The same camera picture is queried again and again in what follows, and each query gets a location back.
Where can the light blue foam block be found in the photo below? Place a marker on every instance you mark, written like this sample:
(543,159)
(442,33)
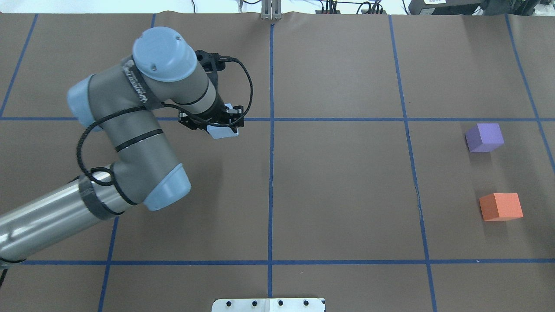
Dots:
(224,132)

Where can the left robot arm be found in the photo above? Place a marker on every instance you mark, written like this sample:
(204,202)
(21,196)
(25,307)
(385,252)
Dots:
(123,154)

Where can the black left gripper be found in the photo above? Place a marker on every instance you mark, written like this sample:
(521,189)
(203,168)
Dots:
(213,115)

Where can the orange foam block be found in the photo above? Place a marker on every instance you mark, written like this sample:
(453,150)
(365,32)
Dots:
(500,207)

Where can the purple foam block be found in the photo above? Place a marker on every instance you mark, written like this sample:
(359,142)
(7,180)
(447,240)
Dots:
(484,137)

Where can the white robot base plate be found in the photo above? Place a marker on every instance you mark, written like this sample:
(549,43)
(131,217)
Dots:
(269,305)

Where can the aluminium frame post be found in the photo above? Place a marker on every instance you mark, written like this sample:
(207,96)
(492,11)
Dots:
(271,9)

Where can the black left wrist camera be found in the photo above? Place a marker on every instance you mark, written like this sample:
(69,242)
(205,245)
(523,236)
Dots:
(211,62)

